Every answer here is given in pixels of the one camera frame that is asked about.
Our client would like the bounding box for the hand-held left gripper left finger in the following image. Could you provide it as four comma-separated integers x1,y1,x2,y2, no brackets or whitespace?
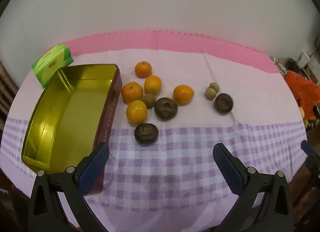
28,143,110,232

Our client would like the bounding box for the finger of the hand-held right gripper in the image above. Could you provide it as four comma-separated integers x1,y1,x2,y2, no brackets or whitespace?
301,140,320,180

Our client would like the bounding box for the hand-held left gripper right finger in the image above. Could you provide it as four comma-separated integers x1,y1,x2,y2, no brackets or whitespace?
212,142,294,232

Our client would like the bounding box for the gold metal tin box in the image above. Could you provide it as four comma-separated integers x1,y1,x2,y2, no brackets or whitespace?
21,64,122,195

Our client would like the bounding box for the dark brown round fruit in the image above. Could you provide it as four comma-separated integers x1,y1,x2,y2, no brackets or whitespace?
214,93,234,115
154,97,178,121
134,123,159,146

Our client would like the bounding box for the mandarin orange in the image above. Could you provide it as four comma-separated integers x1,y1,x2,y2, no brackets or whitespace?
135,61,152,78
144,75,162,95
126,100,148,125
121,82,144,103
173,85,195,104

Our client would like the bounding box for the small brown kiwi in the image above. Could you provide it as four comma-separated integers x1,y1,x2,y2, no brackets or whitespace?
141,93,156,109

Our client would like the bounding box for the orange plastic bag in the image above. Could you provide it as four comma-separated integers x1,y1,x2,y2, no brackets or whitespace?
285,70,320,120

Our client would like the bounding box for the white box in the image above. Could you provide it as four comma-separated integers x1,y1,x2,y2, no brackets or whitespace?
299,52,316,71

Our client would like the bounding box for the green tissue box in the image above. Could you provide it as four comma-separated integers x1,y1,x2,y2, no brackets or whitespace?
31,43,75,89

